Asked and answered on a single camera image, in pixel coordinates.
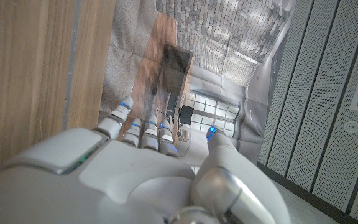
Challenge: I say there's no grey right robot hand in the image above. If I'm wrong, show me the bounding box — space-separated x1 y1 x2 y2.
0 96 291 224

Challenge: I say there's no grey tape outline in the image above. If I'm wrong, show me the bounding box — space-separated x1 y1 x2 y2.
62 0 82 131

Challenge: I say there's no printed office backdrop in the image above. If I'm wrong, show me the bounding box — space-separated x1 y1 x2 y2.
99 0 296 166

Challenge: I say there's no round white ceiling sensor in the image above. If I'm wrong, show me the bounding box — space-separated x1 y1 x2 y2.
342 120 358 134

